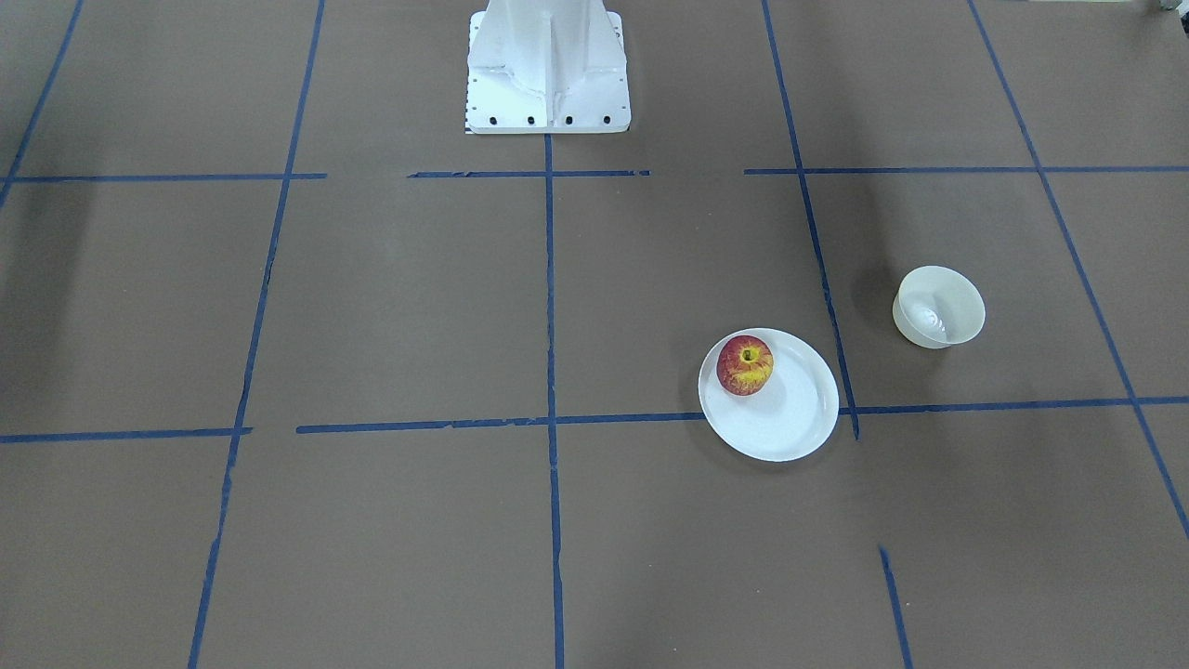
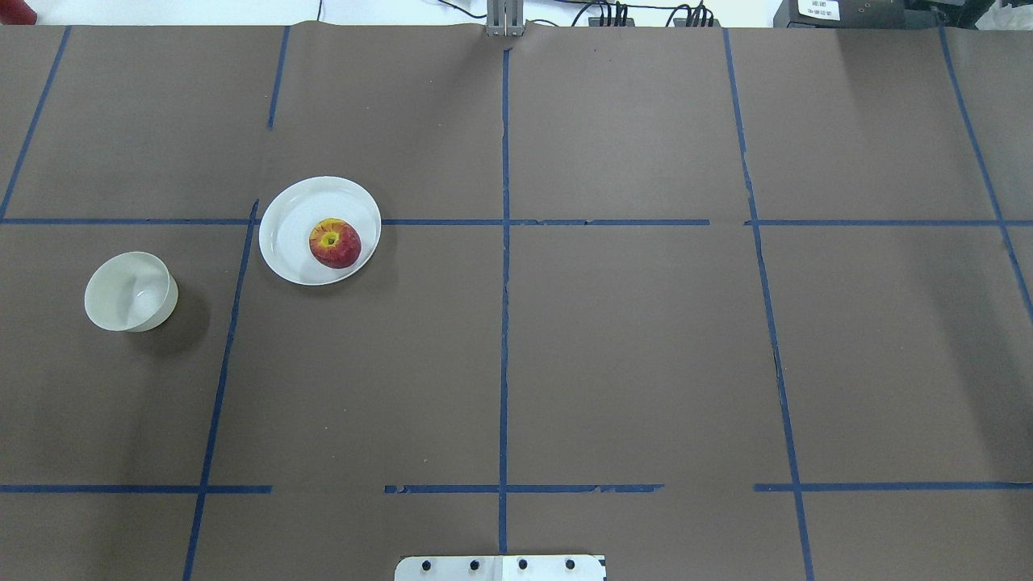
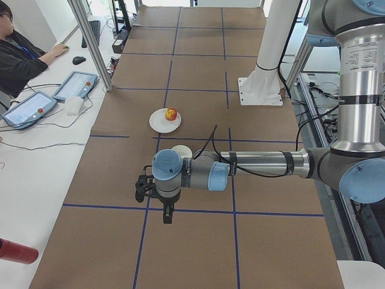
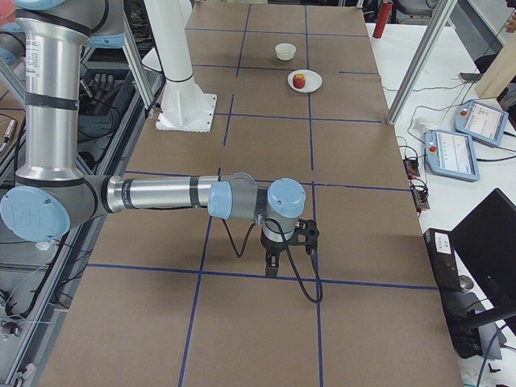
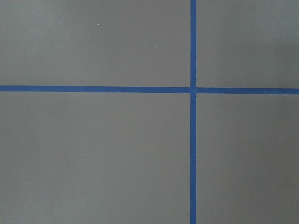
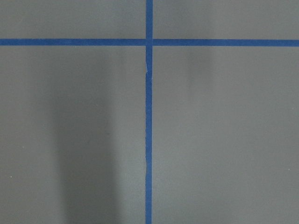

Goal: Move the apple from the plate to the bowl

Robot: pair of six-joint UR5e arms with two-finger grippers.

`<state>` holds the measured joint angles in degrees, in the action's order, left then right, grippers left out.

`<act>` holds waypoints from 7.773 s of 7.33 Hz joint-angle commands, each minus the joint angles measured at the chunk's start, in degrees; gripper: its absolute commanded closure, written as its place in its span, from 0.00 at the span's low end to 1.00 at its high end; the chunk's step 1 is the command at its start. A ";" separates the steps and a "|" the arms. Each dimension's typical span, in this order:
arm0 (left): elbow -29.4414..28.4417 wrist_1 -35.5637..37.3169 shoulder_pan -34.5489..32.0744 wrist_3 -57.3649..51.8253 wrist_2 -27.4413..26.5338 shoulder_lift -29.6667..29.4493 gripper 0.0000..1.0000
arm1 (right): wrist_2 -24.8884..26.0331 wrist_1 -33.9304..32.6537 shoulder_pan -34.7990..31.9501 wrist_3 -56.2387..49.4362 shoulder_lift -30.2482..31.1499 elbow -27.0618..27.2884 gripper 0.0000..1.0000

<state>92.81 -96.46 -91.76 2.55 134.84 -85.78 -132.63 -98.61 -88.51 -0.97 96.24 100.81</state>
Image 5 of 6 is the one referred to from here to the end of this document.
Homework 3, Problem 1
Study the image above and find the blue tape line lengthwise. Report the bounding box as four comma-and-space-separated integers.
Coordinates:
190, 0, 197, 224

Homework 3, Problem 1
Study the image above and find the blue tape line crosswise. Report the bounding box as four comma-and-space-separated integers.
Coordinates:
0, 85, 299, 95

